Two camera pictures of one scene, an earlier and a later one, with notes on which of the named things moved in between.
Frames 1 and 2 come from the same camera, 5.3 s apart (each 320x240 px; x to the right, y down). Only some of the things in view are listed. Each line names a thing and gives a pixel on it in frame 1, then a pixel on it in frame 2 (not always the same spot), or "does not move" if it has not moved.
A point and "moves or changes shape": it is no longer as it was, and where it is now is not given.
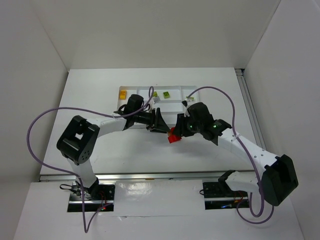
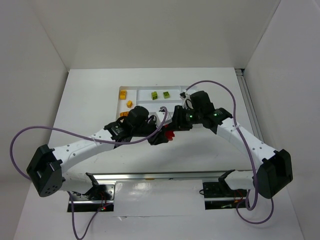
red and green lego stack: (172, 137) moves or changes shape
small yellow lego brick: (122, 94) does not move
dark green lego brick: (166, 94) does not move
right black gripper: (182, 125) → (178, 121)
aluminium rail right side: (255, 126) does not move
